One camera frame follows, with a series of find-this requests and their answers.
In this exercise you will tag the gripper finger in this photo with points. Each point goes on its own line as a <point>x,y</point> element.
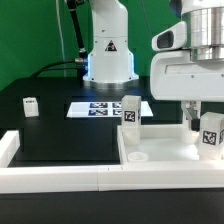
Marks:
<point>193,114</point>

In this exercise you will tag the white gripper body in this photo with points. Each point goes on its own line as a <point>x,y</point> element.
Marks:
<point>175,77</point>

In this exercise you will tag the white square table top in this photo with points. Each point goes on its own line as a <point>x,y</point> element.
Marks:
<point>158,143</point>

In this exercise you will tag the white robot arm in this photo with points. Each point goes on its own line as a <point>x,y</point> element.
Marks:
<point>110,63</point>

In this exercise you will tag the white marker sheet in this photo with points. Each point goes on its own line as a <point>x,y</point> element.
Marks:
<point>94,109</point>

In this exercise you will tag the white U-shaped obstacle fence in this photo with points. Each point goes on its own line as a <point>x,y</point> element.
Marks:
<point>124,176</point>

